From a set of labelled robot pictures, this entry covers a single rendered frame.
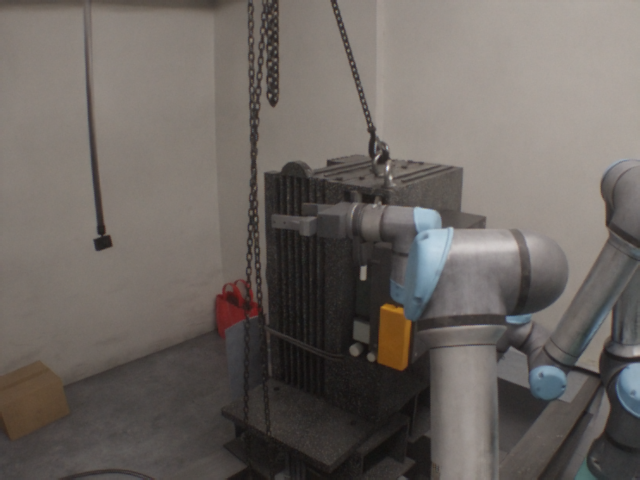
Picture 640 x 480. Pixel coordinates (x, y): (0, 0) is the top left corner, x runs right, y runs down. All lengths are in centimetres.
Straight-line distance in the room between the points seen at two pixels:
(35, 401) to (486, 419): 288
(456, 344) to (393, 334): 67
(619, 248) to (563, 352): 22
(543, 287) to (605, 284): 33
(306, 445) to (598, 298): 91
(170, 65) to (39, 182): 117
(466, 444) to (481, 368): 9
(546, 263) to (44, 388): 294
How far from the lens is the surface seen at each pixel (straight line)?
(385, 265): 127
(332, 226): 103
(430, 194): 152
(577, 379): 244
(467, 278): 62
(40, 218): 329
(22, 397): 321
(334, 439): 154
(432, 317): 63
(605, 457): 118
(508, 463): 189
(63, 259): 340
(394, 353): 131
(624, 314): 116
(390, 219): 101
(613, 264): 97
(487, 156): 245
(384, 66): 275
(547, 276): 66
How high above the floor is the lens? 188
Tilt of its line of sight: 17 degrees down
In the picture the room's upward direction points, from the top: straight up
